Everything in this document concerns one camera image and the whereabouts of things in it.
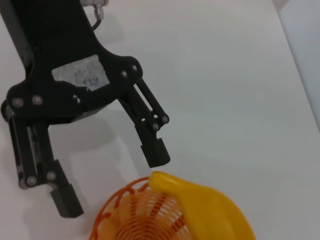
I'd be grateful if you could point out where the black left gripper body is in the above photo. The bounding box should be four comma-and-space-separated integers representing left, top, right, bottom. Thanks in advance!
0, 0, 145, 127

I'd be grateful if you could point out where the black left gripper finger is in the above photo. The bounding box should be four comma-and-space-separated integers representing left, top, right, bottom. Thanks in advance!
0, 99, 85, 219
117, 77, 172, 169

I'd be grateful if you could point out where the orange woven plastic basket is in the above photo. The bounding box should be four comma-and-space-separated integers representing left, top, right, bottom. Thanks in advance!
91, 176, 191, 240

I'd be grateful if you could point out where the yellow banana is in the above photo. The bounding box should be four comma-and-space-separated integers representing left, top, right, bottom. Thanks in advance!
148, 171, 256, 240

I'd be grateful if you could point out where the white tablecloth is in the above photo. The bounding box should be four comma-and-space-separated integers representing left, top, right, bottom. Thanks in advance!
0, 0, 320, 240

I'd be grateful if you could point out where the silver connector with black cable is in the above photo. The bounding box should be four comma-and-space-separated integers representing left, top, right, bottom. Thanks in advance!
83, 0, 110, 30

